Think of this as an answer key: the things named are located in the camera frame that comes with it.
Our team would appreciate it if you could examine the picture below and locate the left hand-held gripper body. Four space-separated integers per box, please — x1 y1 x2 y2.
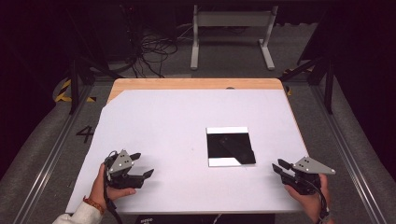
106 149 146 189

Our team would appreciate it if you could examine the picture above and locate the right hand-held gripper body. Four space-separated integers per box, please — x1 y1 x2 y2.
280 156 336 196

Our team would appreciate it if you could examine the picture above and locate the black cloth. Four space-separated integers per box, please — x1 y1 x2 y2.
206 133 257 166

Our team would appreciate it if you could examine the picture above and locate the white square board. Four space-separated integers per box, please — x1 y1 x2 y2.
205 126 250 168

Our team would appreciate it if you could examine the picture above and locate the person's left hand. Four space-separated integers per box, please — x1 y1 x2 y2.
90 163 137 210

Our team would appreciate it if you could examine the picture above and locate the person's right hand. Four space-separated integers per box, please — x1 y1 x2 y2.
284 174 331 222

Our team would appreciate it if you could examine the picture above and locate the white table sheet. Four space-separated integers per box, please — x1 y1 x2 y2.
65 89 309 215

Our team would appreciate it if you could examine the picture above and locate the person's white left sleeve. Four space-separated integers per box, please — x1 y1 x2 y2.
51 202 104 224

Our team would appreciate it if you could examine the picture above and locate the black metal stand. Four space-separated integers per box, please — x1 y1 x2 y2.
66 54 124 116
279 54 336 116

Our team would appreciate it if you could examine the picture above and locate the yellow black floor tape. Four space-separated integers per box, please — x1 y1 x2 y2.
55 78 97 104

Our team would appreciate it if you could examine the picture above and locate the wooden table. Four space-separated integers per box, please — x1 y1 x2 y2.
106 77 310 216

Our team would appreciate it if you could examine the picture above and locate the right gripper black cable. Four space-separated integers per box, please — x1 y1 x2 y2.
311 180 331 220

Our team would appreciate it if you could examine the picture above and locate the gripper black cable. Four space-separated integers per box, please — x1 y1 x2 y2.
103 150 124 224
311 180 331 220

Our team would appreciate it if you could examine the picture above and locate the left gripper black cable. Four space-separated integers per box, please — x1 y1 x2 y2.
103 150 124 224

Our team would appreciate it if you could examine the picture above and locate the aluminium floor rail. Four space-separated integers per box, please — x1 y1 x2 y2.
12 83 94 224
311 84 388 224

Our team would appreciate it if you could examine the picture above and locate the orange bead bracelet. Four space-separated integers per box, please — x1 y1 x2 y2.
82 195 106 216

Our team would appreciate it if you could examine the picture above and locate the grey wrist strap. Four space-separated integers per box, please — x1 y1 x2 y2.
317 211 333 224

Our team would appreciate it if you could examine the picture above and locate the black floor cable bundle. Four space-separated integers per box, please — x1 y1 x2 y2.
129 29 179 78

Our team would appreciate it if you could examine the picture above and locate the grey metal stand frame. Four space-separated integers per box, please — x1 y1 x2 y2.
190 4 279 71

